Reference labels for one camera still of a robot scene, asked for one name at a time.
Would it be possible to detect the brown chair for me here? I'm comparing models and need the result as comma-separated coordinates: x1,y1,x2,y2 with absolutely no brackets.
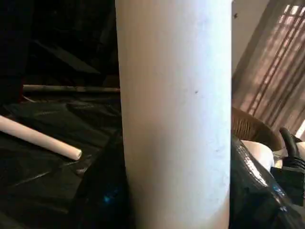
232,107,283,151

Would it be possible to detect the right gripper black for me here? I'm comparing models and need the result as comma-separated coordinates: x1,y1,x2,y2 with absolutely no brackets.
272,157,305,206

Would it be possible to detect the sheer striped window curtain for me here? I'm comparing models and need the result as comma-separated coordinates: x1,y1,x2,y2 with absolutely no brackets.
233,0,305,139

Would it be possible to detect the black plastic mat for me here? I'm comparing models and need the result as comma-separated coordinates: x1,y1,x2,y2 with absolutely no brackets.
0,93,125,229

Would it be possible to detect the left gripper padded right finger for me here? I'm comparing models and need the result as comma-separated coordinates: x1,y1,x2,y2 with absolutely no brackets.
228,137,305,229

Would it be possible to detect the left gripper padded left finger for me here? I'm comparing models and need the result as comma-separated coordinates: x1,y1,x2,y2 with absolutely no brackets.
71,134,130,229

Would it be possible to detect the white plastic table leg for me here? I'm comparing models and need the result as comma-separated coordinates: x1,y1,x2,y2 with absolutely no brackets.
0,114,82,160
114,0,233,229

